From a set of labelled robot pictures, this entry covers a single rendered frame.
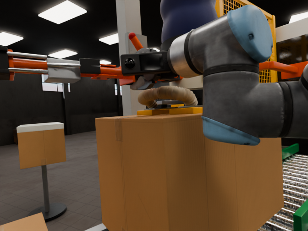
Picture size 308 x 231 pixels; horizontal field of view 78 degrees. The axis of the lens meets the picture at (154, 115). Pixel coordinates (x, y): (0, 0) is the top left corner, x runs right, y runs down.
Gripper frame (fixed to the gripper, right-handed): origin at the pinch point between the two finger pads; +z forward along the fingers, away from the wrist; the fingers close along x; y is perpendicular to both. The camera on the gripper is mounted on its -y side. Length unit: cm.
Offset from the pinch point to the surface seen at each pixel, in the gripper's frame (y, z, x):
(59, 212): 7, 185, -118
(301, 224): 61, -23, -61
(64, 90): 217, 1074, 126
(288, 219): 73, -15, -67
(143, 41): 68, 90, 50
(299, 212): 64, -22, -57
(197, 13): 21.9, -8.7, 19.7
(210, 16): 26.5, -10.3, 19.3
